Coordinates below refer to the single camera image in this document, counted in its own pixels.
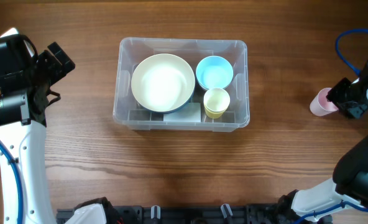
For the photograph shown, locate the yellow plastic cup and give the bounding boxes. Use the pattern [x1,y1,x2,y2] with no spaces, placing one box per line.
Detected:
[205,106,226,119]

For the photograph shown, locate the pink plastic cup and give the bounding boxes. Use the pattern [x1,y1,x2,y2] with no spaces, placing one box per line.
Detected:
[310,88,338,116]

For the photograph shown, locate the pale cream plastic cup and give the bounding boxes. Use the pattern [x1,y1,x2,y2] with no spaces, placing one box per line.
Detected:
[203,88,231,113]

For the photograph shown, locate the cream plastic bowl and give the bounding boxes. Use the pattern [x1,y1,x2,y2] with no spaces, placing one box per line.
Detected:
[131,54,196,113]

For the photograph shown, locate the dark blue bowl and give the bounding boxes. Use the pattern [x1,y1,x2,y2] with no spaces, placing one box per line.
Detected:
[137,77,196,114]

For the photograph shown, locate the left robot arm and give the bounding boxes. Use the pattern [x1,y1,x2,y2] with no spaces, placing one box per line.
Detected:
[0,29,75,223]

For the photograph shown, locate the clear plastic storage container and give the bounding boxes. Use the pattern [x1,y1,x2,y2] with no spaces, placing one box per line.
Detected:
[113,37,251,132]

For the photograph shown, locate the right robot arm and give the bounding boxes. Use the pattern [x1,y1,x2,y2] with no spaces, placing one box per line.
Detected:
[272,59,368,223]

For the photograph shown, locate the light blue small bowl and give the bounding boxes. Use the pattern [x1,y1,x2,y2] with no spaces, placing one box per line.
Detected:
[196,55,234,91]

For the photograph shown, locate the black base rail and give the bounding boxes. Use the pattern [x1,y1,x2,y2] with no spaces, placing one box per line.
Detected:
[55,203,332,224]

